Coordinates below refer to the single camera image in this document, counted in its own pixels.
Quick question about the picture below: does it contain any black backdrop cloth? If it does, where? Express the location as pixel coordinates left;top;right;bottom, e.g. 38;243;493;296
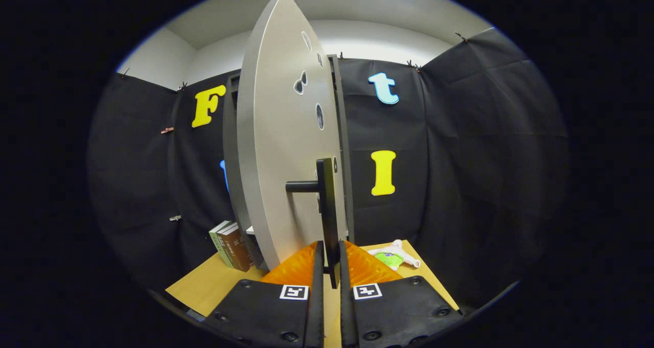
87;27;570;313

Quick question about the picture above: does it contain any green book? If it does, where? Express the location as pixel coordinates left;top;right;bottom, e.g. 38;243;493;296
208;220;236;268

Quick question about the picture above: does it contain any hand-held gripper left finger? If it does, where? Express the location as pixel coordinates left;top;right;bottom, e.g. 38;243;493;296
203;241;325;348

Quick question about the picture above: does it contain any brown book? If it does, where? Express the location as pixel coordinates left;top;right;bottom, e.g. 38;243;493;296
217;224;254;272

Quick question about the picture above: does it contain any black door handle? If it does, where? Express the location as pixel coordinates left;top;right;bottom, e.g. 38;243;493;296
285;157;342;290

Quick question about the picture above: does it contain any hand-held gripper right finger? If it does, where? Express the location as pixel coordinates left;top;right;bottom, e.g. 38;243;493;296
338;240;463;348

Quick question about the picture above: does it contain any grey cabinet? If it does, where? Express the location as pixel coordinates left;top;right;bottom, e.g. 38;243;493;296
222;54;356;272

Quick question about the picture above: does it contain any white and green plush toy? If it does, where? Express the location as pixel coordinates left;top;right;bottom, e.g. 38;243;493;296
367;239;422;271

